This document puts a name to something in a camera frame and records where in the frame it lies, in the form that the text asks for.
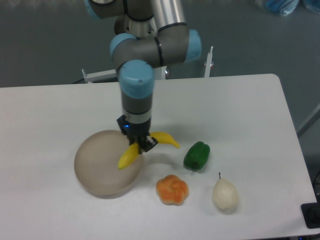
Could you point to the yellow banana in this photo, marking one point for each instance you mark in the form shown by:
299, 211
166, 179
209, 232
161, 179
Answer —
132, 152

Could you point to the black device at table edge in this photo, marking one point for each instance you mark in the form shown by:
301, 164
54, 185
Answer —
311, 215

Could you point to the white metal bracket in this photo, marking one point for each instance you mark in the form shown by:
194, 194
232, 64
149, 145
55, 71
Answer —
107, 76

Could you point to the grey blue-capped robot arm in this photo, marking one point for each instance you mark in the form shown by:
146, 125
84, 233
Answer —
166, 39

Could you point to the white upright bracket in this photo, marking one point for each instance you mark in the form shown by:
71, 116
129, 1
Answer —
209, 63

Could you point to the green bell pepper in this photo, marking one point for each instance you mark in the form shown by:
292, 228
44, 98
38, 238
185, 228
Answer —
197, 156

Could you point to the beige round plate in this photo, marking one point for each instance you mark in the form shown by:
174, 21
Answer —
96, 165

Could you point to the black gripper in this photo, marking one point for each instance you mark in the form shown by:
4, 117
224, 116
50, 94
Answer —
137, 133

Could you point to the orange knotted bread roll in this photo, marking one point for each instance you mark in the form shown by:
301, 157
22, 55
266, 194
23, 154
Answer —
172, 190

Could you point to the blue plastic bag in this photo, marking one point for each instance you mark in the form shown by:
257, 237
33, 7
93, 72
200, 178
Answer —
284, 8

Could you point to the white pear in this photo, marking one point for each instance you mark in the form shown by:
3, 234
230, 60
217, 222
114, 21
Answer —
225, 194

